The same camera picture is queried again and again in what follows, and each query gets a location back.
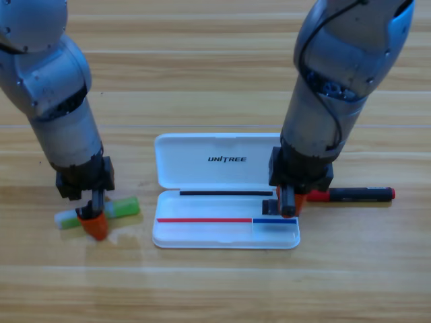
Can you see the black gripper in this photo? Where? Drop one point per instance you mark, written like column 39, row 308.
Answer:
column 84, row 178
column 303, row 171

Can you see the white Unitree pencil case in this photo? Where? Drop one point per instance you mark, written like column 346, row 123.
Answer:
column 215, row 232

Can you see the green highlighter pen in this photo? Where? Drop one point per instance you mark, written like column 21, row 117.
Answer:
column 124, row 207

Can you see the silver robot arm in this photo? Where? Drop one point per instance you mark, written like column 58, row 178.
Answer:
column 50, row 84
column 343, row 67

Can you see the red and black marker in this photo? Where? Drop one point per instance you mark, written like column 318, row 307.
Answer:
column 357, row 194

